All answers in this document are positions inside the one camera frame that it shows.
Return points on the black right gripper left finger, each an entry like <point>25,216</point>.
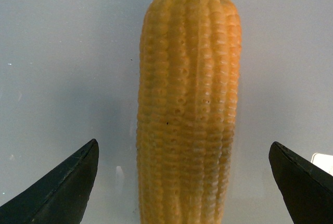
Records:
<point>61,196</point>

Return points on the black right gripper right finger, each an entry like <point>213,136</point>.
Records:
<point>306,189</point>

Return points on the yellow corn cob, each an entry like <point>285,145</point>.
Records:
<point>187,101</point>

